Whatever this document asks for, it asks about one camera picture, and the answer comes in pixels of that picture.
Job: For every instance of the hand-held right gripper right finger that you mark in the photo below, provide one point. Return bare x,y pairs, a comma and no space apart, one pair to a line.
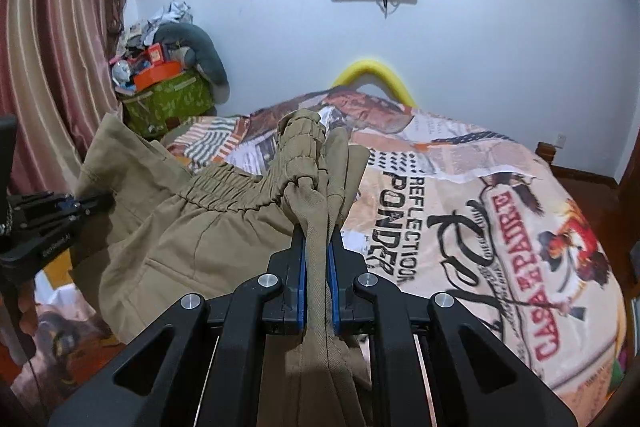
334,287

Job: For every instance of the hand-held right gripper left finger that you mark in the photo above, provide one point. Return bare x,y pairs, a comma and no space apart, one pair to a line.
300,277

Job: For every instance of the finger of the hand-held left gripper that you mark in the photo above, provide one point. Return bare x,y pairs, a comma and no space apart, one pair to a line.
92,204

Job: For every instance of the khaki pants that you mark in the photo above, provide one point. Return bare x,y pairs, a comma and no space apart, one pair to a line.
200,232

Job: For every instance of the green patterned box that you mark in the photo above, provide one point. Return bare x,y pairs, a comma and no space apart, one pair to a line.
175,99

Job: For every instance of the orange box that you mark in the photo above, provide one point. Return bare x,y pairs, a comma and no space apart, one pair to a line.
157,77

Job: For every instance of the printed blanket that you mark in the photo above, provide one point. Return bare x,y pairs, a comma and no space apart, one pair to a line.
450,187

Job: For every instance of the striped pink curtain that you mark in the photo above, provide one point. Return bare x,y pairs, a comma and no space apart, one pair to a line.
60,32

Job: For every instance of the grey pillow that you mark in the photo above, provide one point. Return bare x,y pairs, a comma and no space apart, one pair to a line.
210,57

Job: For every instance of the wooden baseboard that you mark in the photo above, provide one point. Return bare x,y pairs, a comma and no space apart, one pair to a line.
585,173

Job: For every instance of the wooden bed post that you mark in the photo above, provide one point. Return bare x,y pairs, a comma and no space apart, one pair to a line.
546,154

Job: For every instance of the white wall socket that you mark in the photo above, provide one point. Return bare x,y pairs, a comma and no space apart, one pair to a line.
561,141

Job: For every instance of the wooden door frame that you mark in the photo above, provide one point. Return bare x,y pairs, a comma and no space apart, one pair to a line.
630,217

